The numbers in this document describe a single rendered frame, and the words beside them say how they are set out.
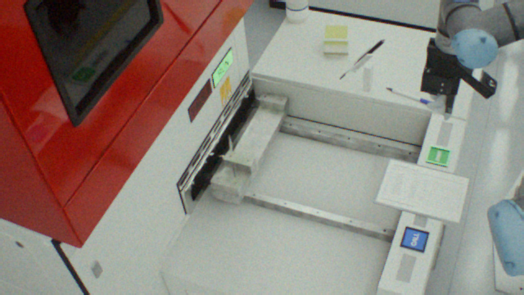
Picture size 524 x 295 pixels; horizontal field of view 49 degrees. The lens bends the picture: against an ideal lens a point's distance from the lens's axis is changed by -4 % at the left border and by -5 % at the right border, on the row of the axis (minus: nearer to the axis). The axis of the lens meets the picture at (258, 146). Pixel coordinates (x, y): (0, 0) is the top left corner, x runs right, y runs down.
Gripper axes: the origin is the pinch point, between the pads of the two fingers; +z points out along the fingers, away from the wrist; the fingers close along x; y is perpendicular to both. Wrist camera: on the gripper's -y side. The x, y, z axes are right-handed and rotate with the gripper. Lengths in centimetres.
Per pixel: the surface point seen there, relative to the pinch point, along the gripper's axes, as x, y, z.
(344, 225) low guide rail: 18.9, 19.2, 26.8
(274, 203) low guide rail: 18.7, 38.0, 25.7
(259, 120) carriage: -5, 52, 23
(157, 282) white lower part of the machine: 48, 59, 31
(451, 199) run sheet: 12.3, -4.9, 14.3
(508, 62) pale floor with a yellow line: -167, -18, 111
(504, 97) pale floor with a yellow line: -139, -20, 111
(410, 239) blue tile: 26.3, 1.6, 14.2
